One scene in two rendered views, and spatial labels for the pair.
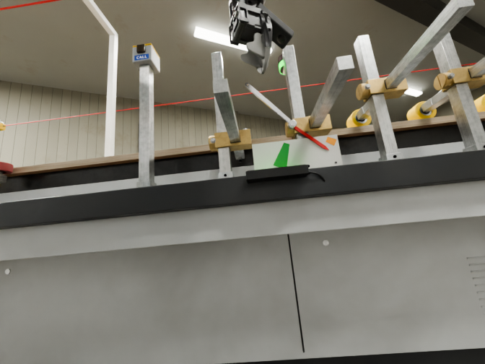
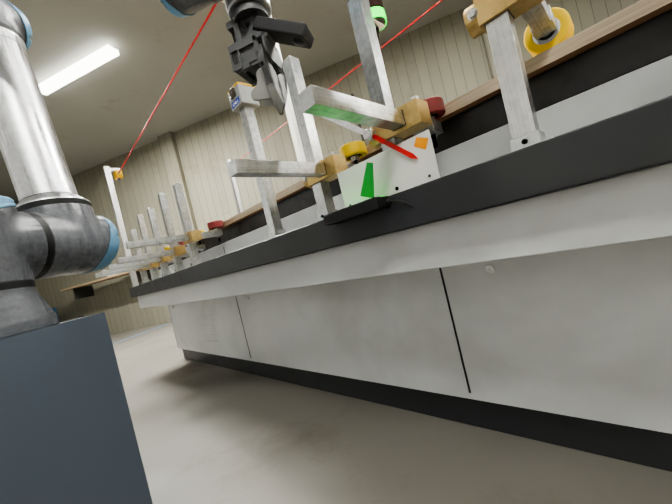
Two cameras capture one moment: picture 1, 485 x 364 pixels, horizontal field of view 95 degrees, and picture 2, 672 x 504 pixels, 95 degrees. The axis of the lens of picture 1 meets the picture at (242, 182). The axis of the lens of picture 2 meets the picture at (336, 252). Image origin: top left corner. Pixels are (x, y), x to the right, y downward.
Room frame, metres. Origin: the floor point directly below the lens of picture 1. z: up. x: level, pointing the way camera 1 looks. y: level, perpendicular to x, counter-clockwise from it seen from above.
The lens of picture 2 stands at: (0.02, -0.52, 0.61)
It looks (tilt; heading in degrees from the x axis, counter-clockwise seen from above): 1 degrees down; 41
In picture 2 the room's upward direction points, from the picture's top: 14 degrees counter-clockwise
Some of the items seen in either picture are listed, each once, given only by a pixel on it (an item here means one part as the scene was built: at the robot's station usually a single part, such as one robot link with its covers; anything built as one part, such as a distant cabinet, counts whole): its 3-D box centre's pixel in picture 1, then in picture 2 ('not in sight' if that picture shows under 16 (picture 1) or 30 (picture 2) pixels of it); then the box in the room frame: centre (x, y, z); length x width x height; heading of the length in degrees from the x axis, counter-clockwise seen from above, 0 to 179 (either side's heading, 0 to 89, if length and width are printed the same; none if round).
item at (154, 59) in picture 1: (146, 60); (243, 99); (0.70, 0.31, 1.18); 0.07 x 0.07 x 0.08; 87
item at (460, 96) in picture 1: (458, 92); not in sight; (0.63, -0.70, 0.90); 0.03 x 0.03 x 0.48; 87
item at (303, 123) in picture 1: (307, 127); (397, 126); (0.67, -0.22, 0.84); 0.13 x 0.06 x 0.05; 87
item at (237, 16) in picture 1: (248, 19); (254, 46); (0.46, -0.05, 1.06); 0.09 x 0.08 x 0.12; 113
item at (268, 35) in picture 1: (264, 34); (266, 64); (0.45, -0.09, 1.00); 0.05 x 0.02 x 0.09; 23
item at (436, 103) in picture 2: not in sight; (430, 125); (0.79, -0.25, 0.85); 0.08 x 0.08 x 0.11
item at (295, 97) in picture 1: (296, 109); (381, 101); (0.66, -0.20, 0.91); 0.03 x 0.03 x 0.48; 87
